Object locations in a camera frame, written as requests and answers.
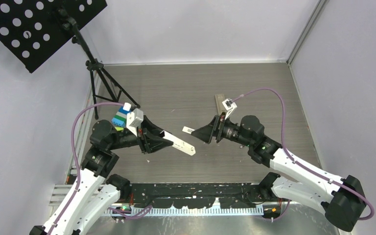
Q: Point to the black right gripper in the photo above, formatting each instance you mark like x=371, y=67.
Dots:
x=215, y=129

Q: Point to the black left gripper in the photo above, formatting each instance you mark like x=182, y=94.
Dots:
x=150, y=136

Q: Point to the white remote back cover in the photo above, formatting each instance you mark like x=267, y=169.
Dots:
x=187, y=130

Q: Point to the white slim remote control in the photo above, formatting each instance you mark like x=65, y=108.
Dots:
x=179, y=143

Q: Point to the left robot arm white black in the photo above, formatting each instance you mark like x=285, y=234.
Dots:
x=95, y=189

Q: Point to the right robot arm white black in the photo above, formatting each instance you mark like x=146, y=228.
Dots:
x=340, y=200

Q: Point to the green blue toy brick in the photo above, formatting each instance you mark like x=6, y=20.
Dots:
x=119, y=122

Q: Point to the grey toy brick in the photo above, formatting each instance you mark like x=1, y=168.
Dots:
x=121, y=116

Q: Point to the black perforated music stand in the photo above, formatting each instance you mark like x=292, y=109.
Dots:
x=33, y=30

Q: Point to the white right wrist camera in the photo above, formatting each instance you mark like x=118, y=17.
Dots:
x=229, y=106

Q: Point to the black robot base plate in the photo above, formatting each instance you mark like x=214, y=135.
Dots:
x=196, y=195

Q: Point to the aluminium rail frame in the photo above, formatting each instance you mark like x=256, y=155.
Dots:
x=263, y=209

